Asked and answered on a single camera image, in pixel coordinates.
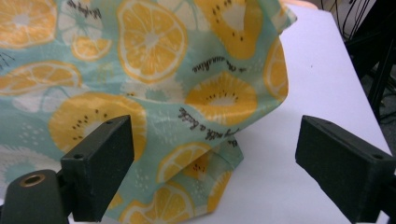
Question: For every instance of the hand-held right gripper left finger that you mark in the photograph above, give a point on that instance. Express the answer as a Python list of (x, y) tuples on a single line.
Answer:
[(102, 161)]

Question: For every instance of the citrus fruit print cloth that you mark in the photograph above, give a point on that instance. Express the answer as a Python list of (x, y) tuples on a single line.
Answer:
[(149, 77)]

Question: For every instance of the black metal stand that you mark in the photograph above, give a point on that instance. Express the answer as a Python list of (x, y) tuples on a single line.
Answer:
[(378, 53)]

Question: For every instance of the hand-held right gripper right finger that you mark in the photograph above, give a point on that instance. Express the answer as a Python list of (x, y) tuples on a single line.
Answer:
[(342, 161)]

